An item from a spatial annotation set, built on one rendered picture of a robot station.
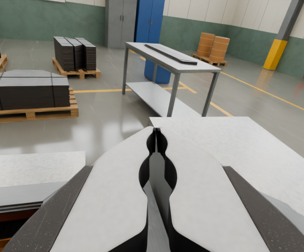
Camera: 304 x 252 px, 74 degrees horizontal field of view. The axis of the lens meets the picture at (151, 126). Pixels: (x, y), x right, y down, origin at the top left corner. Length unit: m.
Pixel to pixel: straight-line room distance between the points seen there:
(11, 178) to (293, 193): 1.16
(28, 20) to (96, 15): 2.23
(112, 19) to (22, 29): 2.95
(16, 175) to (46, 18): 7.54
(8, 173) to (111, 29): 7.30
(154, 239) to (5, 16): 8.18
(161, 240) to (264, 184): 0.41
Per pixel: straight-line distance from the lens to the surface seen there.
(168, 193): 0.83
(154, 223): 0.82
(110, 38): 8.16
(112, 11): 8.09
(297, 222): 0.73
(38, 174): 1.15
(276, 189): 0.83
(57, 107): 3.12
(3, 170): 1.23
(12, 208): 0.93
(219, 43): 7.99
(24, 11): 8.44
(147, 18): 8.57
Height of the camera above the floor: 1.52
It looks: 30 degrees down
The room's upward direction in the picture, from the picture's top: 9 degrees clockwise
